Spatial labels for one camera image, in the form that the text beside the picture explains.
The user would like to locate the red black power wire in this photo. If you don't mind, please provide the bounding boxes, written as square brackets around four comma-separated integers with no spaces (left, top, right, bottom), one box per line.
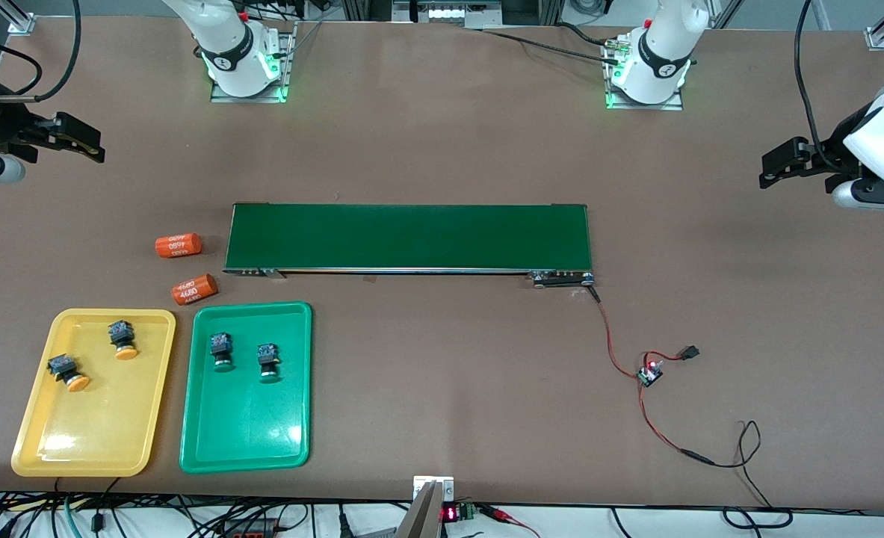
[638,385,794,530]

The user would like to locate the grey metal camera bracket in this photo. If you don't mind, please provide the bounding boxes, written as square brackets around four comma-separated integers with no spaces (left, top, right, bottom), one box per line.
[395,476,455,538]

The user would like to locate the red black motor wire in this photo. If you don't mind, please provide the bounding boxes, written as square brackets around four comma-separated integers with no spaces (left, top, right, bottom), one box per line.
[587,284,644,380]

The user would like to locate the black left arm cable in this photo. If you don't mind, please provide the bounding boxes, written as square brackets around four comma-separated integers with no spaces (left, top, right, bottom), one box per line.
[794,0,842,171]

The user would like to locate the black power strip red switches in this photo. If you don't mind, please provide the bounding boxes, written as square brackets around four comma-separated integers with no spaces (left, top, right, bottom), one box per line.
[217,517,282,538]

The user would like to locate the red black clip lead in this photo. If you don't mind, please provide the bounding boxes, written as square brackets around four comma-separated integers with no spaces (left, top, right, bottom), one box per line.
[479,504,541,538]

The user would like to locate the black cable across table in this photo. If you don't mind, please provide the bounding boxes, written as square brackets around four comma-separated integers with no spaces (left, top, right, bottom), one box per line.
[479,21,629,67]

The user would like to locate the green mushroom push button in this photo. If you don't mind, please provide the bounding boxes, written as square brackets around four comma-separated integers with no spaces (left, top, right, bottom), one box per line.
[256,343,281,383]
[210,332,236,372]

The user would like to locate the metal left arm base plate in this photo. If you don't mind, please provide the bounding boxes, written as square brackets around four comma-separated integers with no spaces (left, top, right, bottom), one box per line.
[606,75,684,111]

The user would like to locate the yellow mushroom push button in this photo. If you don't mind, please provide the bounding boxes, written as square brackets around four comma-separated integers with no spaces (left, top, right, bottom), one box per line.
[108,321,139,361]
[47,354,91,393]

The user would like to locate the white light unit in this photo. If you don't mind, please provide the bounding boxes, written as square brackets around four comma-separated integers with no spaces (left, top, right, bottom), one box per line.
[392,0,504,28]

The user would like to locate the yellow plastic tray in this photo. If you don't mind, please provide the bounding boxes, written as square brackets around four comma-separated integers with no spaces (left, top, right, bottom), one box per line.
[10,308,177,478]

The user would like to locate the red lead with black plug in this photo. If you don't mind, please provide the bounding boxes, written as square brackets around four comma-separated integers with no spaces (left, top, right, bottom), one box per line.
[645,345,702,368]

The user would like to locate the green plastic tray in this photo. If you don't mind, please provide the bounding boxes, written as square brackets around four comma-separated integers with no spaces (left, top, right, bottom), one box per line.
[179,301,314,474]

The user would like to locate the orange cylinder white 4680 print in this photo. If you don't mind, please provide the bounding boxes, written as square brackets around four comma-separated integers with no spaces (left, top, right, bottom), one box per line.
[155,233,203,259]
[170,273,219,306]

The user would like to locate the green conveyor belt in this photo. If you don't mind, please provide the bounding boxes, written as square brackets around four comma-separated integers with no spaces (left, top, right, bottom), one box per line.
[222,202,598,289]

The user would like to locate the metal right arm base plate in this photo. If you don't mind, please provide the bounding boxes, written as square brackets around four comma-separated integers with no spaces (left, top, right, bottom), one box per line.
[210,22,298,104]

